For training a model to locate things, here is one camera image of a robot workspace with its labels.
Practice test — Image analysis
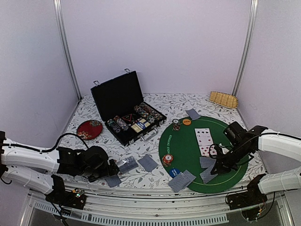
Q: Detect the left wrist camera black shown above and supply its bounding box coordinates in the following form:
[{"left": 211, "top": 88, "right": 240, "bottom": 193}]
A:
[{"left": 80, "top": 146, "right": 109, "bottom": 170}]

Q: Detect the triangular all in marker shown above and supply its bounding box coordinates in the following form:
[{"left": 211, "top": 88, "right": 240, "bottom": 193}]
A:
[{"left": 122, "top": 113, "right": 136, "bottom": 122}]

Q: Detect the right outer chip row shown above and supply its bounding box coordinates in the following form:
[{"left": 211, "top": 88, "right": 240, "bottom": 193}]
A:
[{"left": 139, "top": 103, "right": 163, "bottom": 123}]

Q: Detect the burn card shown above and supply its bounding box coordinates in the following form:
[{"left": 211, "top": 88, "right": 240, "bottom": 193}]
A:
[{"left": 138, "top": 154, "right": 158, "bottom": 172}]

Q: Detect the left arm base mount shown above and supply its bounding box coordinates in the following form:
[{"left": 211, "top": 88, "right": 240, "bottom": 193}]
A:
[{"left": 45, "top": 175, "right": 87, "bottom": 210}]

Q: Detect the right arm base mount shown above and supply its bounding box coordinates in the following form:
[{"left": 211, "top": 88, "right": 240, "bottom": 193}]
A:
[{"left": 225, "top": 174, "right": 268, "bottom": 221}]

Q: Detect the floral white table cloth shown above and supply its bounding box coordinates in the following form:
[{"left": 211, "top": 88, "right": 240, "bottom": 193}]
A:
[{"left": 59, "top": 94, "right": 265, "bottom": 194}]

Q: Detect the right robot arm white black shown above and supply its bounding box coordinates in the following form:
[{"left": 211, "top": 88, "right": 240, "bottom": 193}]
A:
[{"left": 211, "top": 122, "right": 301, "bottom": 205}]

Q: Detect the face up red card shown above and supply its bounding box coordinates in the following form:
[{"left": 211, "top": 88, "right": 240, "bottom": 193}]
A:
[{"left": 197, "top": 135, "right": 214, "bottom": 146}]

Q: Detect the aluminium front rail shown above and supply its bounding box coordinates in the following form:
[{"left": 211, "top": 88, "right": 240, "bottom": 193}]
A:
[{"left": 21, "top": 182, "right": 296, "bottom": 226}]

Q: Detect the dealt playing card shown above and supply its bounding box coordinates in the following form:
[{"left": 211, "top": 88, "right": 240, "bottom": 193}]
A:
[
  {"left": 181, "top": 170, "right": 196, "bottom": 188},
  {"left": 186, "top": 108, "right": 200, "bottom": 120},
  {"left": 168, "top": 174, "right": 184, "bottom": 193}
]

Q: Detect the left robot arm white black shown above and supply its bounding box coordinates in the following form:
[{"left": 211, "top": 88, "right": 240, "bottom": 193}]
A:
[{"left": 0, "top": 131, "right": 119, "bottom": 204}]

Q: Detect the face up diamond card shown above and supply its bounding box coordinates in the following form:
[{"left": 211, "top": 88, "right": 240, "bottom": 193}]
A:
[{"left": 199, "top": 145, "right": 217, "bottom": 156}]

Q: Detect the left aluminium frame post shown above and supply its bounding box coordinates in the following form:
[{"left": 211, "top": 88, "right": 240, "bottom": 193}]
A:
[{"left": 53, "top": 0, "right": 82, "bottom": 100}]

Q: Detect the round green poker mat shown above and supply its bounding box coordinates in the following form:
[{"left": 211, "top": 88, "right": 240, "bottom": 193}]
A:
[{"left": 158, "top": 116, "right": 248, "bottom": 194}]

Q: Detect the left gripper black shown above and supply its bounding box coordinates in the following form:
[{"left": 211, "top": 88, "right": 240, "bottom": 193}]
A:
[{"left": 79, "top": 160, "right": 119, "bottom": 184}]

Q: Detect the right aluminium frame post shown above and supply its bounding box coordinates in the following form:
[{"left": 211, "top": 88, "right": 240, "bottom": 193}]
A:
[{"left": 232, "top": 0, "right": 259, "bottom": 96}]

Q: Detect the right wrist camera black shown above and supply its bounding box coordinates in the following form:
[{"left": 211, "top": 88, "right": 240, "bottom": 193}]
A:
[{"left": 223, "top": 121, "right": 247, "bottom": 145}]

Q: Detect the orange big blind button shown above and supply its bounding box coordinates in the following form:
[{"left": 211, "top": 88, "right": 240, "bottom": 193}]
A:
[{"left": 182, "top": 119, "right": 191, "bottom": 125}]

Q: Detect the red poker chip stack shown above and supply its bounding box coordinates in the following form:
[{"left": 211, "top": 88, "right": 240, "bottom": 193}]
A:
[{"left": 162, "top": 154, "right": 174, "bottom": 167}]

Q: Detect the round red floral coaster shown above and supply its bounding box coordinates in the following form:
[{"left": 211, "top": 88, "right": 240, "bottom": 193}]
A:
[{"left": 77, "top": 120, "right": 103, "bottom": 140}]

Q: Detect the face up spade card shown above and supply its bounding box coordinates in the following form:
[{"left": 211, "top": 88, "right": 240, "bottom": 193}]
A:
[{"left": 195, "top": 128, "right": 211, "bottom": 137}]

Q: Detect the Texas Hold'em card box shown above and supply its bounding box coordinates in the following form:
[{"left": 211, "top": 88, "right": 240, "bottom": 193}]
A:
[{"left": 130, "top": 118, "right": 150, "bottom": 133}]

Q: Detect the community card face down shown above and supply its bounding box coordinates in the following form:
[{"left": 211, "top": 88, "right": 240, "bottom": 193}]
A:
[
  {"left": 199, "top": 156, "right": 216, "bottom": 169},
  {"left": 200, "top": 165, "right": 218, "bottom": 184}
]

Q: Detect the black poker chip case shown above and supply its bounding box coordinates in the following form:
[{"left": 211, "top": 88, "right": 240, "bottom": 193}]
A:
[{"left": 91, "top": 68, "right": 166, "bottom": 146}]

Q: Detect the blue playing card deck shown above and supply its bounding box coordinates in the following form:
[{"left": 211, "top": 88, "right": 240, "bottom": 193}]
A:
[{"left": 117, "top": 156, "right": 138, "bottom": 174}]

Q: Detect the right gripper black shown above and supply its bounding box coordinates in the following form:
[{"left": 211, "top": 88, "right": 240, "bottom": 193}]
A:
[{"left": 211, "top": 143, "right": 252, "bottom": 176}]

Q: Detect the green twenty chip stack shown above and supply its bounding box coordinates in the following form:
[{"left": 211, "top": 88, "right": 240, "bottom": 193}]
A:
[{"left": 172, "top": 119, "right": 181, "bottom": 131}]

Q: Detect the bamboo mat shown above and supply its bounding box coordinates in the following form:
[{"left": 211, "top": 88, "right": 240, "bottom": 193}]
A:
[{"left": 209, "top": 91, "right": 238, "bottom": 109}]

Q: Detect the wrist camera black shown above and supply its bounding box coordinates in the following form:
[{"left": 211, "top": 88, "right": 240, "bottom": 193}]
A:
[
  {"left": 80, "top": 146, "right": 109, "bottom": 170},
  {"left": 223, "top": 121, "right": 247, "bottom": 145}
]

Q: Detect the blue small blind button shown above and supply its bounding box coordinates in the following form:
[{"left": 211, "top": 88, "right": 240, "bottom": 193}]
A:
[{"left": 169, "top": 168, "right": 181, "bottom": 178}]

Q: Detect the aluminium frame post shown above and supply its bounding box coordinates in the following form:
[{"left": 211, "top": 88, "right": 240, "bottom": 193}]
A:
[
  {"left": 232, "top": 0, "right": 259, "bottom": 96},
  {"left": 53, "top": 0, "right": 82, "bottom": 100}
]

